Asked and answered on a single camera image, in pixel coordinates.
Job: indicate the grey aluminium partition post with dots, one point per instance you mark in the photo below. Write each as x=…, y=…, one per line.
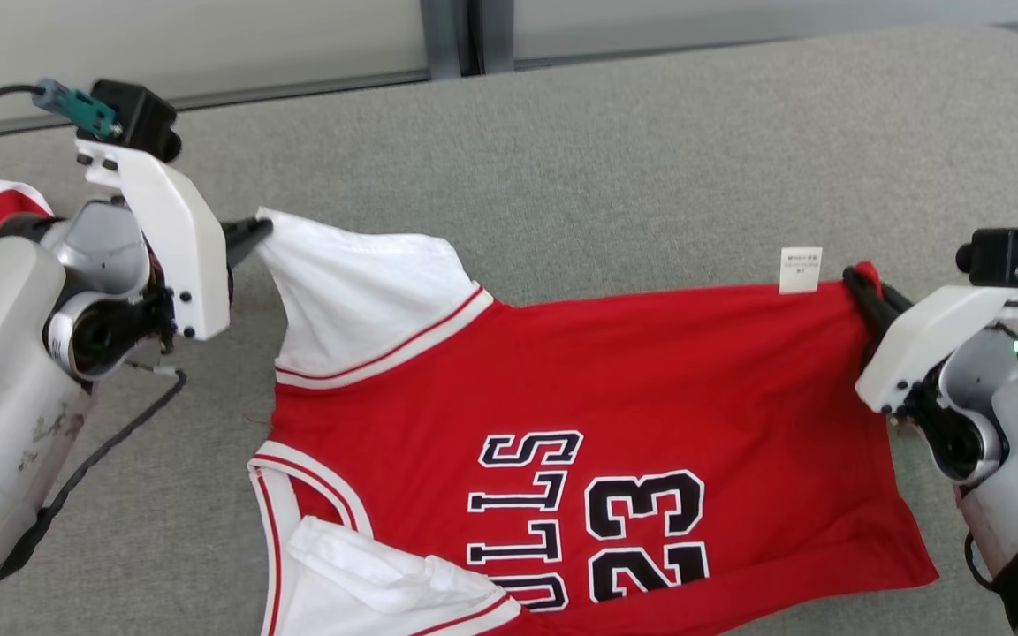
x=452, y=35

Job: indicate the red white Bulls jersey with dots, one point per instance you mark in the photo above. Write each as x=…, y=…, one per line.
x=650, y=371

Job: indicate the grey partition base rail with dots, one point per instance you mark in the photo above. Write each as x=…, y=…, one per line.
x=739, y=46
x=297, y=88

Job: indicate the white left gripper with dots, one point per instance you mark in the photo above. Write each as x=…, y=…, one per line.
x=182, y=247

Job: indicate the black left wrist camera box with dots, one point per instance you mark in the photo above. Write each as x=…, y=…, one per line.
x=138, y=115

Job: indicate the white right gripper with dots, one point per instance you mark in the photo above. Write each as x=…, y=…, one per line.
x=907, y=353

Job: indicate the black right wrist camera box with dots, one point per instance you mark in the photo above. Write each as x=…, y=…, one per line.
x=999, y=256

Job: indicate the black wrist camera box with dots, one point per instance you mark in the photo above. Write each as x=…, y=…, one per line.
x=138, y=115
x=999, y=256

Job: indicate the teal left camera connector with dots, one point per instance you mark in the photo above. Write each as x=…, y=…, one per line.
x=76, y=106

